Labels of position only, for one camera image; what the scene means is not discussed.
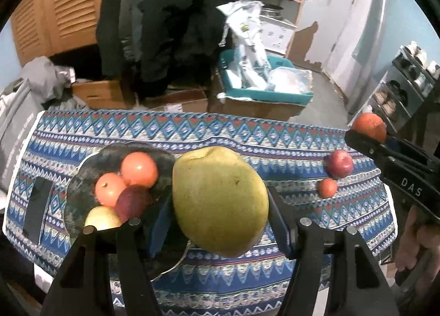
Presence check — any orange tomato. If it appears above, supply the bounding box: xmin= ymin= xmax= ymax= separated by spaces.
xmin=94 ymin=172 xmax=128 ymax=207
xmin=120 ymin=152 xmax=159 ymax=189

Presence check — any tan shoe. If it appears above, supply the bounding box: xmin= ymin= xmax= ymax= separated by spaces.
xmin=373 ymin=92 xmax=397 ymax=114

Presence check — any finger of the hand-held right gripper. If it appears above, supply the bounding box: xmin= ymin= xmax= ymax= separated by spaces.
xmin=345 ymin=129 xmax=391 ymax=165
xmin=385 ymin=134 xmax=432 ymax=165

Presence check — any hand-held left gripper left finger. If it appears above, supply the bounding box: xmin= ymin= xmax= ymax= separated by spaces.
xmin=40 ymin=194 xmax=174 ymax=316

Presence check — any shoe rack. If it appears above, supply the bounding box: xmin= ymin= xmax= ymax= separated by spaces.
xmin=349 ymin=43 xmax=440 ymax=131

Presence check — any teal box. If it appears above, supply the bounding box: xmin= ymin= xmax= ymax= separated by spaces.
xmin=218 ymin=50 xmax=314 ymax=105

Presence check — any person's right hand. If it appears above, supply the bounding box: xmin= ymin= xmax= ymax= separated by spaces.
xmin=395 ymin=206 xmax=440 ymax=289

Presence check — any grey cloth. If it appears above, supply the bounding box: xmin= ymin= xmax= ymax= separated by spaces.
xmin=19 ymin=56 xmax=76 ymax=110

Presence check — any blue patterned tablecloth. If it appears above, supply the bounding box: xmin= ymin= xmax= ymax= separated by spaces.
xmin=2 ymin=110 xmax=399 ymax=316

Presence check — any dark shoe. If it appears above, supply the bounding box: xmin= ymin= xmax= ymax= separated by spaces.
xmin=386 ymin=80 xmax=408 ymax=103

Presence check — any green pear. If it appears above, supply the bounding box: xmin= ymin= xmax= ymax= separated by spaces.
xmin=172 ymin=146 xmax=270 ymax=258

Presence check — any grey bag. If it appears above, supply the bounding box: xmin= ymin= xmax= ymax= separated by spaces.
xmin=0 ymin=80 xmax=43 ymax=193

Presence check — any black rectangular object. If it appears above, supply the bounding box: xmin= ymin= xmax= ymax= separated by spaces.
xmin=22 ymin=178 xmax=54 ymax=245

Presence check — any clear plastic bag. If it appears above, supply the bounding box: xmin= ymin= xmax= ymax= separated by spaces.
xmin=266 ymin=67 xmax=313 ymax=95

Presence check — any dark hanging jacket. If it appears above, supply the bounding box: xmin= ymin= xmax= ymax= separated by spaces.
xmin=96 ymin=0 xmax=238 ymax=97

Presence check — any cardboard box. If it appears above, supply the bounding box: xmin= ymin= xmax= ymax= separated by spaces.
xmin=137 ymin=87 xmax=210 ymax=112
xmin=70 ymin=80 xmax=138 ymax=110
xmin=208 ymin=73 xmax=306 ymax=120

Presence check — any wooden louvred cabinet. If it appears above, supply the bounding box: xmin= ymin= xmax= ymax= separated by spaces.
xmin=10 ymin=0 xmax=114 ymax=65

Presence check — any small tangerine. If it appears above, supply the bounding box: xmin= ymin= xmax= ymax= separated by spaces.
xmin=317 ymin=178 xmax=338 ymax=199
xmin=352 ymin=113 xmax=387 ymax=143

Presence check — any white printed plastic bag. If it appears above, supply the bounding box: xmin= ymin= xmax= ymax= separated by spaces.
xmin=216 ymin=1 xmax=272 ymax=90

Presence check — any grey hanging jacket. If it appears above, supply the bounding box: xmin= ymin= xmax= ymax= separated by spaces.
xmin=119 ymin=0 xmax=155 ymax=62

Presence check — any bright red apple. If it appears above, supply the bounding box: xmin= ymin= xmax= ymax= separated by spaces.
xmin=326 ymin=150 xmax=354 ymax=179

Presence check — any dark round plate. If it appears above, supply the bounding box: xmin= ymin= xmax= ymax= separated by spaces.
xmin=65 ymin=141 xmax=191 ymax=280

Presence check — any white printed box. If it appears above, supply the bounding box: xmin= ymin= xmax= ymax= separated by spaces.
xmin=259 ymin=15 xmax=298 ymax=55

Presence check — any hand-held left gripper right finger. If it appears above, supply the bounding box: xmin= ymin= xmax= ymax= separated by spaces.
xmin=266 ymin=186 xmax=401 ymax=316

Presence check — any dark red apple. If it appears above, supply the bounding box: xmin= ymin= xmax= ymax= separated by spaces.
xmin=114 ymin=185 xmax=153 ymax=224

